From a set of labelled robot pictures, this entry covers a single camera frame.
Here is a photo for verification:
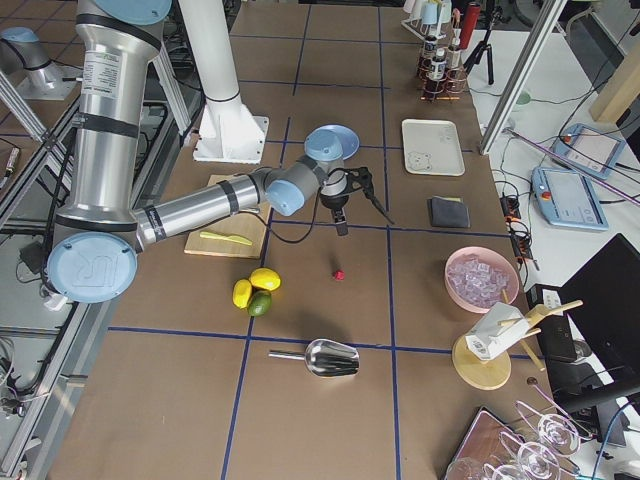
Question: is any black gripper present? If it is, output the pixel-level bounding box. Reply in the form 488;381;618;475
320;187;395;236

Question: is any blue plastic plate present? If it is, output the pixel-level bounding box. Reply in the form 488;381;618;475
316;124;360;160

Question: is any grey folded cloth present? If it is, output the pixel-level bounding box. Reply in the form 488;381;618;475
427;196;470;228

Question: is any cream bear tray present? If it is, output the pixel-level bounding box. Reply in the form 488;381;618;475
401;119;465;177

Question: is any yellow lemon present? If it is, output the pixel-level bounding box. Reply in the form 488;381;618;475
249;267;282;291
232;279;253;309

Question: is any wooden cutting board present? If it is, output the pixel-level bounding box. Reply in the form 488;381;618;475
184;202;271;259

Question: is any yellow plastic knife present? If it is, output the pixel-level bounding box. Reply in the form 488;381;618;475
199;231;253;246

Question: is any green lime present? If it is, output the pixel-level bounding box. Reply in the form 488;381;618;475
247;290;272;317

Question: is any pink bowl of ice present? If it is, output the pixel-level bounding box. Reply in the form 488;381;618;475
444;246;520;313

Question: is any steel ice scoop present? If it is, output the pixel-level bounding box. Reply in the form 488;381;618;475
269;339;360;377

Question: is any white paper cup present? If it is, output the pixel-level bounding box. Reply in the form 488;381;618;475
465;302;530;361

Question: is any blue teach pendant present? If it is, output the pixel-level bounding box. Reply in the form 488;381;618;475
552;123;626;180
531;167;609;231

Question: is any wooden cup stand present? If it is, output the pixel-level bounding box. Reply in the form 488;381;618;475
452;300;583;391

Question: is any black monitor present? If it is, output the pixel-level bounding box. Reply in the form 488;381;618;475
540;233;639;413

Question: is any wine glass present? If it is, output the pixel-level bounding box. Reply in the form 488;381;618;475
515;400;594;458
499;431;576;479

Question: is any black camera cable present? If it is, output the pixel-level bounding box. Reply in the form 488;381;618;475
267;172;351;246

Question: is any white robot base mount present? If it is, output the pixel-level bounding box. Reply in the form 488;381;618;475
179;0;269;164

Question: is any copper wire bottle rack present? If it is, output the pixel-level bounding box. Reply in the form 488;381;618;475
417;48;467;101

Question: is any aluminium frame post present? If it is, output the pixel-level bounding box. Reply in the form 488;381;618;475
479;0;567;155

